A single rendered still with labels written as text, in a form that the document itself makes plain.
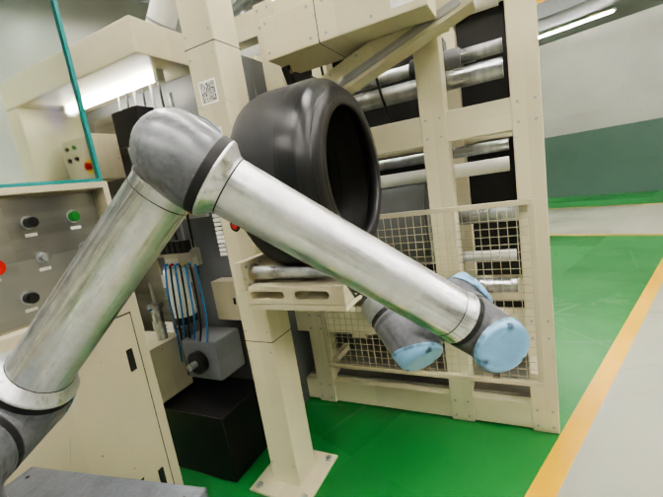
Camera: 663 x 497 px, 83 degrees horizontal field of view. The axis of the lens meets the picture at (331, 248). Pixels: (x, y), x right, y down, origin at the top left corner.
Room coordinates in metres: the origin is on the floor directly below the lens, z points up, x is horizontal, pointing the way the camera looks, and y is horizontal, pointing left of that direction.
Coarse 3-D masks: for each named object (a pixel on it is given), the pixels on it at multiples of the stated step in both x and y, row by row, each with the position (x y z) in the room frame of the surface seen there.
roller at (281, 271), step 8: (288, 264) 1.17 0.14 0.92; (296, 264) 1.15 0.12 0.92; (304, 264) 1.13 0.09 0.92; (256, 272) 1.21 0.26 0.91; (264, 272) 1.19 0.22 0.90; (272, 272) 1.17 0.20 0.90; (280, 272) 1.16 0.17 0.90; (288, 272) 1.15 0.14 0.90; (296, 272) 1.13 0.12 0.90; (304, 272) 1.12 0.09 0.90; (312, 272) 1.11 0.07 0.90; (320, 272) 1.09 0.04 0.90
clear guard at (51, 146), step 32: (0, 0) 1.11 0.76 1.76; (32, 0) 1.19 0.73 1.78; (0, 32) 1.10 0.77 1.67; (32, 32) 1.17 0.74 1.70; (64, 32) 1.24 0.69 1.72; (0, 64) 1.08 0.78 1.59; (32, 64) 1.14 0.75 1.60; (64, 64) 1.23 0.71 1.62; (0, 96) 1.06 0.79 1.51; (32, 96) 1.12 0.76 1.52; (64, 96) 1.20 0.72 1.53; (0, 128) 1.04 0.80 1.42; (32, 128) 1.10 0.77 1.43; (64, 128) 1.18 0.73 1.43; (0, 160) 1.02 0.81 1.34; (32, 160) 1.09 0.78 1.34; (64, 160) 1.16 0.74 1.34; (96, 160) 1.24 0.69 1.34
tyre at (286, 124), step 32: (288, 96) 1.07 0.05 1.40; (320, 96) 1.07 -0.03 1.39; (352, 96) 1.27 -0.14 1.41; (256, 128) 1.05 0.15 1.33; (288, 128) 0.99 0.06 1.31; (320, 128) 1.02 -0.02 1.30; (352, 128) 1.43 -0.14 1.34; (256, 160) 1.02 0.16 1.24; (288, 160) 0.97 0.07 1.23; (320, 160) 1.00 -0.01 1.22; (352, 160) 1.48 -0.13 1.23; (320, 192) 0.98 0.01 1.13; (352, 192) 1.49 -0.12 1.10; (288, 256) 1.11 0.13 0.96
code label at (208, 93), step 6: (198, 84) 1.34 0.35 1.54; (204, 84) 1.33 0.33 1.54; (210, 84) 1.32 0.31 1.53; (204, 90) 1.33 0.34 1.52; (210, 90) 1.32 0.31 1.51; (216, 90) 1.31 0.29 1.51; (204, 96) 1.33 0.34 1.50; (210, 96) 1.32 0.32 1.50; (216, 96) 1.31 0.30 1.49; (204, 102) 1.34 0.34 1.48; (210, 102) 1.33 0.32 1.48
